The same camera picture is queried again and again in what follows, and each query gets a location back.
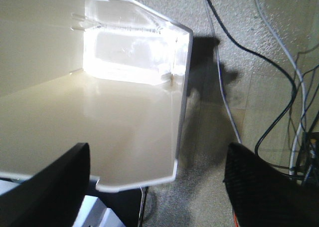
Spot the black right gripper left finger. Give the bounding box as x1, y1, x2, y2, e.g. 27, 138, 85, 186
0, 143, 90, 227

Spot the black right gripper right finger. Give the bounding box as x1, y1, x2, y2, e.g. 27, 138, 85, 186
224, 143, 319, 227

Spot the white plastic trash bin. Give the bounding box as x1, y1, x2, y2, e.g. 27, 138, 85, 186
0, 0, 193, 192

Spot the white cable on floor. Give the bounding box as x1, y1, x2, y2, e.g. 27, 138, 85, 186
253, 0, 309, 177

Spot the black cable on floor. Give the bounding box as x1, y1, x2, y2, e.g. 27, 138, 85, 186
203, 0, 299, 160

